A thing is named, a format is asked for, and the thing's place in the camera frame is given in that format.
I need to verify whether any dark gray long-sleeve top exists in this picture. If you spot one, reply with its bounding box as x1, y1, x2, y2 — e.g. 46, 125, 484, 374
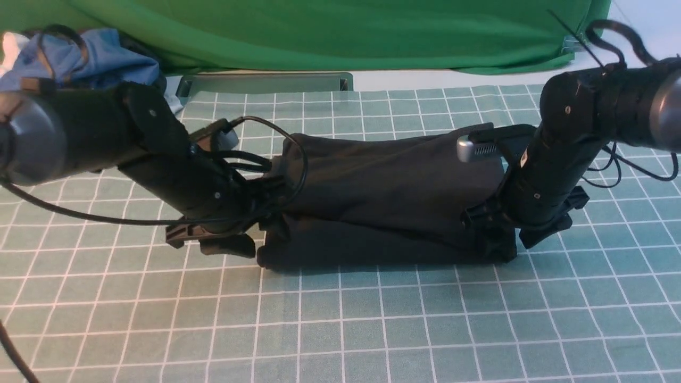
256, 123, 506, 271

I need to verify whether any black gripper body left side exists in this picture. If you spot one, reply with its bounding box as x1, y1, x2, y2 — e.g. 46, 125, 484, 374
119, 151, 291, 248

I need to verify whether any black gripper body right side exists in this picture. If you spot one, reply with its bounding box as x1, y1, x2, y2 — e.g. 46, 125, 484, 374
462, 124, 607, 229

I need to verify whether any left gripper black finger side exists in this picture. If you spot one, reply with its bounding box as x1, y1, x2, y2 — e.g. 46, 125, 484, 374
200, 234, 257, 259

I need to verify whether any green backdrop cloth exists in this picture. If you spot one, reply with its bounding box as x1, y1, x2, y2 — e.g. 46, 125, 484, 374
1, 1, 611, 75

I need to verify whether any blue crumpled garment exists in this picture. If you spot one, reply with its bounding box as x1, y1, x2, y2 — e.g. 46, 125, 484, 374
2, 28, 165, 91

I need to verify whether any silver wrist camera right side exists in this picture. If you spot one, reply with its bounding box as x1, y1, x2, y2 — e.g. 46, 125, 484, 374
456, 135, 503, 163

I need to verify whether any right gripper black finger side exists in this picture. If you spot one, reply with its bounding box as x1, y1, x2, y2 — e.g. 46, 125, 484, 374
519, 215, 572, 249
476, 226, 518, 262

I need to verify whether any black cable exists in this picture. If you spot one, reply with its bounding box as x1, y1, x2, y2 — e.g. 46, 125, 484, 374
0, 116, 309, 383
583, 141, 680, 188

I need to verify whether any green checkered tablecloth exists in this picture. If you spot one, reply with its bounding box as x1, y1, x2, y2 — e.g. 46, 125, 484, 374
0, 79, 681, 383

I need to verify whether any black cable right side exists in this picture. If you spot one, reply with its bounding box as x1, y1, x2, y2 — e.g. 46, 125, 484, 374
583, 141, 680, 188

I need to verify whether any silver binder clip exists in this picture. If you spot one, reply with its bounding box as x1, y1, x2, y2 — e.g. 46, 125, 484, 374
560, 34, 585, 54

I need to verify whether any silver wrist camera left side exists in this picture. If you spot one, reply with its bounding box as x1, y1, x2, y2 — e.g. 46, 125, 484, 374
189, 119, 240, 151

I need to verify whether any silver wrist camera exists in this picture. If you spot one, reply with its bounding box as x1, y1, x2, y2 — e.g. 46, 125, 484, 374
189, 119, 240, 151
456, 135, 503, 163

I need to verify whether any black cable left side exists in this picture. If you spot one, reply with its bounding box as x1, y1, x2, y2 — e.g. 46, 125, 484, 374
0, 116, 309, 383

